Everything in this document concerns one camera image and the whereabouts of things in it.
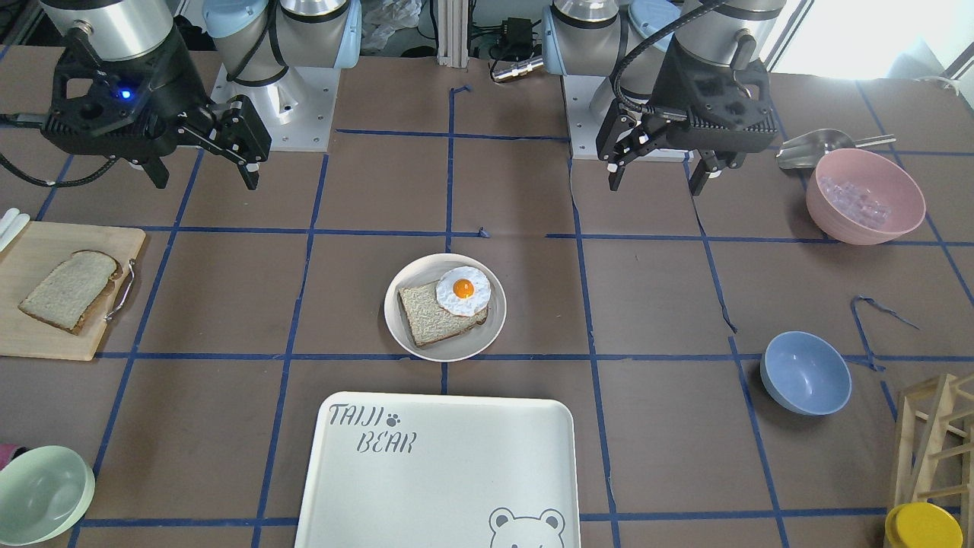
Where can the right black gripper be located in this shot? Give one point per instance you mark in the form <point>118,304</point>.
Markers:
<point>169,74</point>

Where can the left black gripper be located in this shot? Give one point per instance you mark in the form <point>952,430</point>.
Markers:
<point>671,82</point>

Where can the bread slice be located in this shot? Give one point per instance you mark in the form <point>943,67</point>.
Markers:
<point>66,295</point>
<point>428,322</point>

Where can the beige round plate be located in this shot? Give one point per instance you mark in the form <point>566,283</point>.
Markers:
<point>429,269</point>

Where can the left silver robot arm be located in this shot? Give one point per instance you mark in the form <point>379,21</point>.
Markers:
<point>605,38</point>

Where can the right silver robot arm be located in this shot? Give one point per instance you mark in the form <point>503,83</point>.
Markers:
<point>262,44</point>

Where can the bread slice on plate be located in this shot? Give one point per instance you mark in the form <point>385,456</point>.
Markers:
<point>428,322</point>

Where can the metal scoop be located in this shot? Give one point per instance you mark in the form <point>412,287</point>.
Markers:
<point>805,151</point>

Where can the pink bowl with ice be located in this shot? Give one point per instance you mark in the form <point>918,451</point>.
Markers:
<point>862,198</point>

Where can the wooden cutting board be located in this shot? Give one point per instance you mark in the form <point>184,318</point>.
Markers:
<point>40,247</point>

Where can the fried egg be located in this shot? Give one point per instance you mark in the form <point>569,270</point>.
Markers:
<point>463,291</point>

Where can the blue bowl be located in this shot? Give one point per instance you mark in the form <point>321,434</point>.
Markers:
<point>805,374</point>

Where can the white bear tray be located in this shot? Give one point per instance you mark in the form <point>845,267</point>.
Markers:
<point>412,470</point>

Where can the green bowl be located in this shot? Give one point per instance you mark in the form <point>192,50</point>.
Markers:
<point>43,493</point>

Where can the wooden cup rack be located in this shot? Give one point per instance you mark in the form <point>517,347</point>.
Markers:
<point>934,425</point>

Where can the yellow cup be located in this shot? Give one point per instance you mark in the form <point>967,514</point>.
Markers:
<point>922,524</point>

